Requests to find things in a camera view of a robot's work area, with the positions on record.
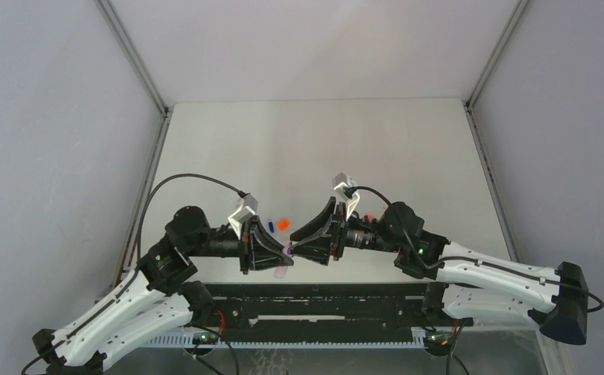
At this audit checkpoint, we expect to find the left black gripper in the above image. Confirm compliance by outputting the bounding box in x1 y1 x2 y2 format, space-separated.
188 214 295 273

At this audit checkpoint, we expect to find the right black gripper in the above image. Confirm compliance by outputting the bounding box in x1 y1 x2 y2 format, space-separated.
288 198 402 266

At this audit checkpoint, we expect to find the pink marker pen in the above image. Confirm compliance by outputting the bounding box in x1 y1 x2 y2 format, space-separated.
282 244 294 256

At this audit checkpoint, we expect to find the orange pen cap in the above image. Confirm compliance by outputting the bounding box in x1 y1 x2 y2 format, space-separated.
277 220 290 231

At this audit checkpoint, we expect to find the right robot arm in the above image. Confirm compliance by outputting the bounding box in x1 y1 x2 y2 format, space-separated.
290 198 589 345

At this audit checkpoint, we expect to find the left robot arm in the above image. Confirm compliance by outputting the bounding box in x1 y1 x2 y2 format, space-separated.
32 206 294 374

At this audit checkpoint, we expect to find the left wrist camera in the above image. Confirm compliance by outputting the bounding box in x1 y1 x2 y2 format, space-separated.
227 194 259 239

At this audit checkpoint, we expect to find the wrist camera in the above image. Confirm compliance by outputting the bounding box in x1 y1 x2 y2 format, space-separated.
227 194 259 239
332 173 360 218

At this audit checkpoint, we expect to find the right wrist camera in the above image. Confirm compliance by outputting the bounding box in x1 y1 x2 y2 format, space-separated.
332 173 360 218

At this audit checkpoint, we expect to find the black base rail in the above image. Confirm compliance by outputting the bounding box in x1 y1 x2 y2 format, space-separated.
195 283 457 341

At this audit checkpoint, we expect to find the left aluminium frame post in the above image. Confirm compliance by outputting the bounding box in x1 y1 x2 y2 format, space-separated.
95 0 170 277

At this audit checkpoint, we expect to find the aluminium frame post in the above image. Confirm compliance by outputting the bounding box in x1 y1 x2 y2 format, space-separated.
95 0 170 277
463 1 534 261

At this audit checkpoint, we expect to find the white slotted cable duct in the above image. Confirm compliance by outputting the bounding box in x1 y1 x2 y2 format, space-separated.
140 330 426 349

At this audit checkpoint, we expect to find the right aluminium frame post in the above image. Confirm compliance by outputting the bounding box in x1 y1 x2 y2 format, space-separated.
463 1 534 261

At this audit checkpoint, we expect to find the left camera cable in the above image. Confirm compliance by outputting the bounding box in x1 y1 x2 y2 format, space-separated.
20 173 248 375

